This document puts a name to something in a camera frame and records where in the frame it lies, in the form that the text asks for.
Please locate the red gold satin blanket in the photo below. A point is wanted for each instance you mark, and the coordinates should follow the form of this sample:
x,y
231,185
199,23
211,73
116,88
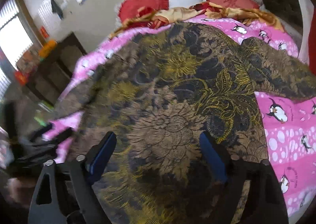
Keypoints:
x,y
154,19

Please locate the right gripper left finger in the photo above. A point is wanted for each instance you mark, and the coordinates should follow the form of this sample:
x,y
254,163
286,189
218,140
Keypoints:
x,y
64,194

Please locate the orange box on cabinet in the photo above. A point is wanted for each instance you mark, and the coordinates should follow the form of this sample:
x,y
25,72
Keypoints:
x,y
47,48

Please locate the red cloth on chair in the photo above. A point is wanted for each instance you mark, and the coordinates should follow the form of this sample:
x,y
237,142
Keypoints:
x,y
312,44

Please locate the red ruffled cushion left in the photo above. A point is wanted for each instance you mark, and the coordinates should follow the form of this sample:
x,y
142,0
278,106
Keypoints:
x,y
137,8

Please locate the dark cloth hanging on wall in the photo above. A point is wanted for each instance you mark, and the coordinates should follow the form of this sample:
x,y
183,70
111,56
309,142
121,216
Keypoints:
x,y
56,9

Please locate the white plastic chair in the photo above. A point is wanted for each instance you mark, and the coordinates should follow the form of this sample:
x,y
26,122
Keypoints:
x,y
307,10

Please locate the brown floral patterned garment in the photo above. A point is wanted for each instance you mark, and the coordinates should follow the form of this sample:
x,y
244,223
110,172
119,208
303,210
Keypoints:
x,y
158,93

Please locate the dark wooden cabinet left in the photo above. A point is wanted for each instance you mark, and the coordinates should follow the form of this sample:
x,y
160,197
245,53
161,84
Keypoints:
x,y
54,73

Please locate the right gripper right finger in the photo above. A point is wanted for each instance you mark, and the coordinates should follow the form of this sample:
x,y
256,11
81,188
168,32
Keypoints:
x,y
265,202

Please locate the dark wooden headboard table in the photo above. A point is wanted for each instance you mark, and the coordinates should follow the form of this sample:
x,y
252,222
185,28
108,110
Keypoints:
x,y
287,10

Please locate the pink penguin bed blanket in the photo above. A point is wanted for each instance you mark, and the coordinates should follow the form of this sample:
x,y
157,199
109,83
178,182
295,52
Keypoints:
x,y
289,126

